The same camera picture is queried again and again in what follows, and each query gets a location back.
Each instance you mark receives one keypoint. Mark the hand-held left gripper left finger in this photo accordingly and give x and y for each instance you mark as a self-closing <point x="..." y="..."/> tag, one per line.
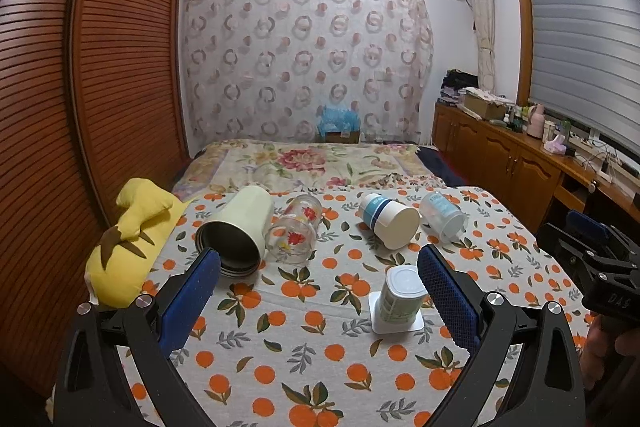
<point x="196" y="287"/>

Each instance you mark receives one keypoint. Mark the orange fruit print blanket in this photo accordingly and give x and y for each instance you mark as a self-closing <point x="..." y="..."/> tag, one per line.
<point x="320" y="332"/>

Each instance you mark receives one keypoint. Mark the grey striped window blind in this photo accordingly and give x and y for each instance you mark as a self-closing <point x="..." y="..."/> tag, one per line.
<point x="585" y="37"/>

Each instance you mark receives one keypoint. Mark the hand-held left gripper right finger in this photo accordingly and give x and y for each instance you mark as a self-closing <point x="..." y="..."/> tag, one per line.
<point x="442" y="292"/>

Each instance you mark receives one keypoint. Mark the beige patterned window curtain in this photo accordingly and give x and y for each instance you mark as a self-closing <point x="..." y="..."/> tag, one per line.
<point x="484" y="22"/>

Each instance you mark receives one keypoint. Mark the brown cardboard box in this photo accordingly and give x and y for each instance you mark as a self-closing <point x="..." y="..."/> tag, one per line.
<point x="342" y="137"/>

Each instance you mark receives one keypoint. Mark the floral bed blanket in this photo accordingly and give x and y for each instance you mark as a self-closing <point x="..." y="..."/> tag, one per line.
<point x="300" y="164"/>

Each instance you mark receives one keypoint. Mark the blue plastic bag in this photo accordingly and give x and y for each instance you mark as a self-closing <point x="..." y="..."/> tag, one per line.
<point x="337" y="119"/>

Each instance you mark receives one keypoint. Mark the pale green steel tumbler cup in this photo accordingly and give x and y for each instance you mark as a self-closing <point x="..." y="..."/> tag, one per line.
<point x="239" y="227"/>

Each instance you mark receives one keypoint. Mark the pile of dark clothes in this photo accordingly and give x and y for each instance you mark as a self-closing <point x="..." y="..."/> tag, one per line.
<point x="457" y="81"/>

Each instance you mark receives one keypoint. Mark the clear plastic cup blue print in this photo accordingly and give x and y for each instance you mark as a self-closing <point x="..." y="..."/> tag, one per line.
<point x="442" y="213"/>

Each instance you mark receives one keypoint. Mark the white square coaster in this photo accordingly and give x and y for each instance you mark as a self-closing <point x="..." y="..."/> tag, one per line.
<point x="382" y="324"/>

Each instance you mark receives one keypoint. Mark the white blue banded paper cup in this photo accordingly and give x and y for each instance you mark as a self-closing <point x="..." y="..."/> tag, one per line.
<point x="387" y="217"/>

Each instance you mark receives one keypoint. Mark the wooden sideboard cabinet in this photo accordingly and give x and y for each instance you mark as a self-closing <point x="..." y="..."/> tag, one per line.
<point x="505" y="157"/>

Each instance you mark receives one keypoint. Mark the pink tissue pack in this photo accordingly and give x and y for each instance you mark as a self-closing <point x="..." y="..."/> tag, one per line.
<point x="556" y="146"/>

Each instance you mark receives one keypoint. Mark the circle pattern lace curtain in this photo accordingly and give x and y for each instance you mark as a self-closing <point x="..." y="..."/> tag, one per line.
<point x="300" y="57"/>

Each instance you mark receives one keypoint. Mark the yellow plush toy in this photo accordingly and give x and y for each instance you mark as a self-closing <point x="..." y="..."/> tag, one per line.
<point x="132" y="232"/>

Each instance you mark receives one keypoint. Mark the pink thermos jug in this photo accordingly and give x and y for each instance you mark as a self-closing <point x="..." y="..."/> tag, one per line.
<point x="535" y="121"/>

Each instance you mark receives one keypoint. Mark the white green printed cup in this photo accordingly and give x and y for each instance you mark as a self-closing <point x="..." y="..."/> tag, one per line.
<point x="402" y="294"/>

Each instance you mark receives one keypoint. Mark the cardboard box with papers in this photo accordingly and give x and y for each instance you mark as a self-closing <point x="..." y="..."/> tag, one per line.
<point x="482" y="106"/>

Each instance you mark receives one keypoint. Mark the flower print glass cup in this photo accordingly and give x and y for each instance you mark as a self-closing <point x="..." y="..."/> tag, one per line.
<point x="296" y="229"/>

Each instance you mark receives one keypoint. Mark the wooden slatted wardrobe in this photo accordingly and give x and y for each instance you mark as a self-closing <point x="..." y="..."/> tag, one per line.
<point x="80" y="97"/>

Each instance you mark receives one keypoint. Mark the white power strip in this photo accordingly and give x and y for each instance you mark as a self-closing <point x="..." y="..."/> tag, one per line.
<point x="575" y="138"/>

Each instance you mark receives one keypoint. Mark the person's right hand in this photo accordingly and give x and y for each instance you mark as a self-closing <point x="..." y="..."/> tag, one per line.
<point x="596" y="352"/>

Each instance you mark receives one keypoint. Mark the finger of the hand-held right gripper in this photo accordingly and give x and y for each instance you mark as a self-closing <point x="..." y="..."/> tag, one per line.
<point x="585" y="221"/>
<point x="562" y="249"/>

